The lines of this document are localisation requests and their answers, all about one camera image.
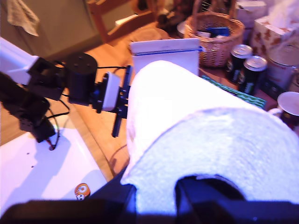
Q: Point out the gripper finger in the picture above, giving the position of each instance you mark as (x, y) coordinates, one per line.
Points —
(205, 189)
(116, 189)

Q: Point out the white paper towel roll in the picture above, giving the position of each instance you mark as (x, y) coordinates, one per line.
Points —
(210, 140)

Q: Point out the orange round sticker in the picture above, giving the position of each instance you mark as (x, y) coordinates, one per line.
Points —
(81, 190)

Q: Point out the white zip cosmetic bag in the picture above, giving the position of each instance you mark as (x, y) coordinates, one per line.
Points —
(163, 56)

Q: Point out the round wooden board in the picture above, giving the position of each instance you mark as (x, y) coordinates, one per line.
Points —
(149, 36)

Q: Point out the wooden chair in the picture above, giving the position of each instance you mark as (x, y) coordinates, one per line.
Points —
(100, 21)

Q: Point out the green wave pattern pouch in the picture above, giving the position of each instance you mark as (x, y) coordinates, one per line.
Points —
(245, 99)

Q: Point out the white base block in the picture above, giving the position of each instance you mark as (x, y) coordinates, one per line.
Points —
(14, 60)

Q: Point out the dark red patterned mug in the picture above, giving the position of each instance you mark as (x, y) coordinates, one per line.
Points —
(289, 105)

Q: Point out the hanging grey cloth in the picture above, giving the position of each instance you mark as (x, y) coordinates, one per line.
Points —
(22, 16)

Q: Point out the silver tin red label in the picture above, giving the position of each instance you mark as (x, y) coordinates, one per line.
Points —
(282, 72)

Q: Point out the small cardboard box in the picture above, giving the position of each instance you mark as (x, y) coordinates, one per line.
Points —
(250, 11)

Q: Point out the patterned tissue box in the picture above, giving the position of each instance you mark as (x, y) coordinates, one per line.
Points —
(268, 35)

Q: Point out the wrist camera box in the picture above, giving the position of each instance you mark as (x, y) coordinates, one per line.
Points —
(111, 91)

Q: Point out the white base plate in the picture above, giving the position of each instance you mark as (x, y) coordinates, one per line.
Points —
(35, 168)

